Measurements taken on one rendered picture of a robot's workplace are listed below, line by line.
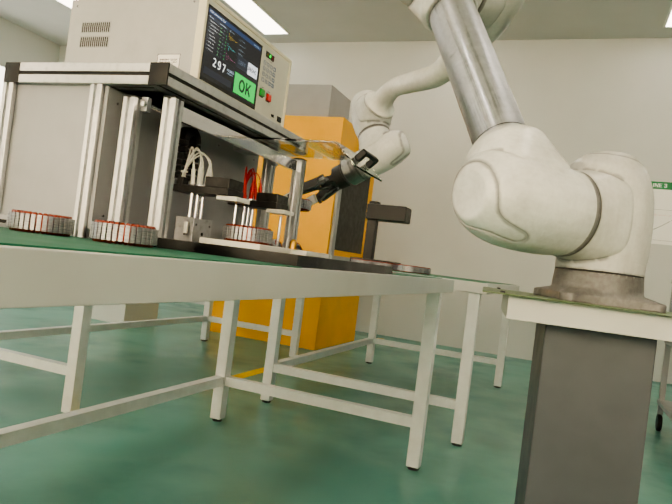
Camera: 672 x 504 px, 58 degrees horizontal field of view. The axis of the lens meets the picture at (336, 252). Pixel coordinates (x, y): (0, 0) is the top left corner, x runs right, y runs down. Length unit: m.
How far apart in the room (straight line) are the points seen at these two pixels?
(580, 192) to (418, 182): 5.76
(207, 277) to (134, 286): 0.14
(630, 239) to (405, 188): 5.74
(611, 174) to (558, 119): 5.59
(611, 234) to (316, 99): 4.63
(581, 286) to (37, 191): 1.12
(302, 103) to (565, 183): 4.70
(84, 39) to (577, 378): 1.32
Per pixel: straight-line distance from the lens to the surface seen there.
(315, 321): 5.07
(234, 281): 0.83
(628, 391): 1.16
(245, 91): 1.60
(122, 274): 0.65
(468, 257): 6.60
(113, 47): 1.59
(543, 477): 1.17
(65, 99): 1.46
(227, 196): 1.38
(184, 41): 1.47
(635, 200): 1.17
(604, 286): 1.15
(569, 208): 1.05
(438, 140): 6.84
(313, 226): 5.10
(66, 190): 1.42
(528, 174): 1.00
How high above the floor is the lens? 0.77
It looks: 1 degrees up
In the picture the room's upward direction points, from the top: 7 degrees clockwise
